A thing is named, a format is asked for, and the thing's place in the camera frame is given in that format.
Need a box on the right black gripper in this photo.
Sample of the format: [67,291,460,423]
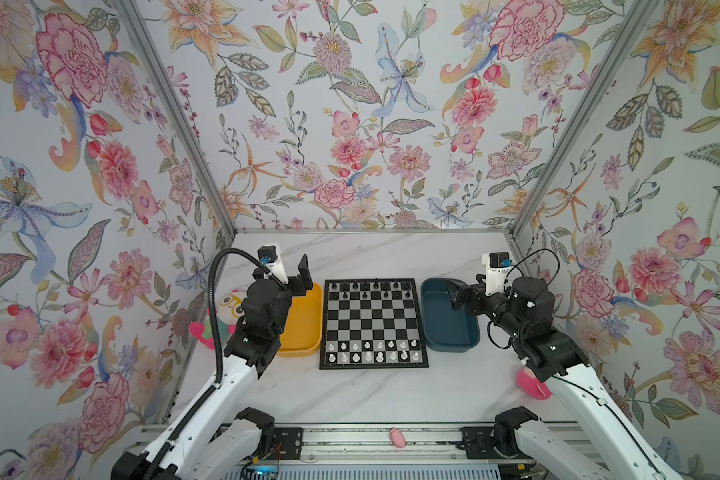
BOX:
[446,273,524,346]

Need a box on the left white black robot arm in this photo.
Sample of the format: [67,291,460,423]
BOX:
[110,244,314,479]

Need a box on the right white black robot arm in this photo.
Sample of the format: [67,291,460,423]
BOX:
[446,277,680,479]

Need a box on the dark teal plastic tray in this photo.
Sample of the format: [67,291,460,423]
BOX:
[420,278,480,353]

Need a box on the yellow plastic tray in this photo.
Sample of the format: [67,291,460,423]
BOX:
[277,284,323,358]

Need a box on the colourful plush toy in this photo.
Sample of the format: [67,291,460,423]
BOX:
[189,289,244,350]

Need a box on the black white chessboard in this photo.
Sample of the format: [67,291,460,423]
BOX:
[319,278,429,371]

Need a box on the pink striped plush doll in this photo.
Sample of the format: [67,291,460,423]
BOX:
[515,368,552,401]

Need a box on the small pink toy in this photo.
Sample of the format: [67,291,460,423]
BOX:
[389,428,407,449]

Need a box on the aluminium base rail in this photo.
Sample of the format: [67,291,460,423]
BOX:
[137,421,607,466]

